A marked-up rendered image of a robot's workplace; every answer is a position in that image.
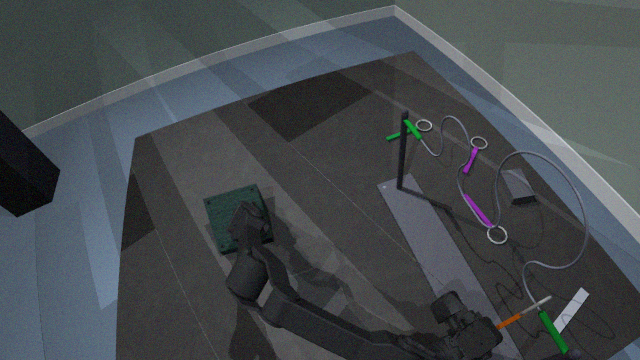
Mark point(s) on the purple handle with white loop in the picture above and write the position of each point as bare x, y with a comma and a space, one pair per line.
465, 171
485, 220

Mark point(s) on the orange handle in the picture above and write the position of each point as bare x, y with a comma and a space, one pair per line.
523, 313

